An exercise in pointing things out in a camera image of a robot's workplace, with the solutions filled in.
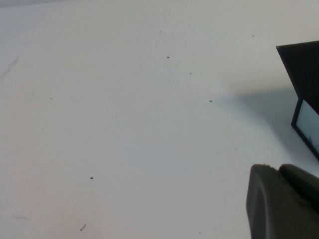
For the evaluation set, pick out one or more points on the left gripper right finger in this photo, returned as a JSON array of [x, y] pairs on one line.
[[304, 186]]

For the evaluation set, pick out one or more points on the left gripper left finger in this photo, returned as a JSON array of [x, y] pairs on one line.
[[269, 211]]

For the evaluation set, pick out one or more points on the black printed glasses case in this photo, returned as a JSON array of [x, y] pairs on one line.
[[304, 69]]

